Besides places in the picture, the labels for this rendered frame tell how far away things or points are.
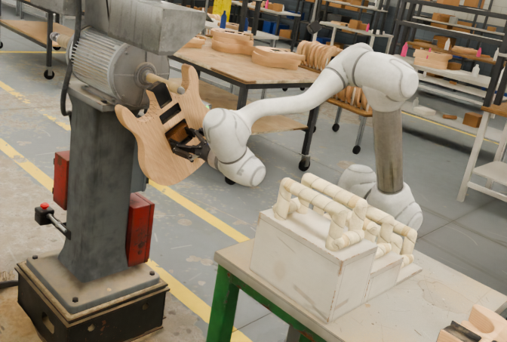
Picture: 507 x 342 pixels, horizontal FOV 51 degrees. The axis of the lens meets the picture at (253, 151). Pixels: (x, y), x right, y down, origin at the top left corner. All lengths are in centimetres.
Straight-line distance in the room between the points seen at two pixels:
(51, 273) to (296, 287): 145
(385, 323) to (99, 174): 134
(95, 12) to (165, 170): 66
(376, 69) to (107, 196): 122
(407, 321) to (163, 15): 109
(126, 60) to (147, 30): 27
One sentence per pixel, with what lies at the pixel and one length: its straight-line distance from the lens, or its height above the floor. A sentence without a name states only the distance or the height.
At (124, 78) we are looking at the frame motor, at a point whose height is 124.
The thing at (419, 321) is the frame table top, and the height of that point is 93.
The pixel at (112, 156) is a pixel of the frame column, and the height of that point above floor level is 87.
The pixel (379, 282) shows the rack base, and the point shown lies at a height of 98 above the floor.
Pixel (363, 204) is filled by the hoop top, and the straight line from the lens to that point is 127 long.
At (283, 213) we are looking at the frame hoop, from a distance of 133.
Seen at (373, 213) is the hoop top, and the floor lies 112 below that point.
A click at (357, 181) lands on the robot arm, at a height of 93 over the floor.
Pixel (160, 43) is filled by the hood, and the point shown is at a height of 142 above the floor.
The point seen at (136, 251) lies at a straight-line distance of 252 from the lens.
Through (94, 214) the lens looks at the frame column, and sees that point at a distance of 232.
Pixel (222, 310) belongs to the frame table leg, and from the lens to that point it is 156.
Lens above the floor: 168
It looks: 19 degrees down
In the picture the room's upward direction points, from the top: 10 degrees clockwise
